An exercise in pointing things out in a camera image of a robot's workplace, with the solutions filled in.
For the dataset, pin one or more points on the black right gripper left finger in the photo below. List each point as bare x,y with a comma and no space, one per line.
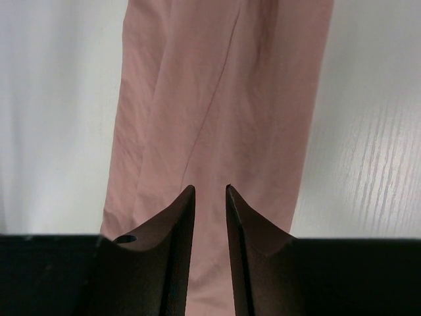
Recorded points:
146,270

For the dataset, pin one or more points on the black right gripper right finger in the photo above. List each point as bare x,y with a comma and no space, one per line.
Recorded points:
268,277

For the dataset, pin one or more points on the dusty pink graphic t-shirt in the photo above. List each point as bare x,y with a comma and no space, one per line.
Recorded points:
213,93

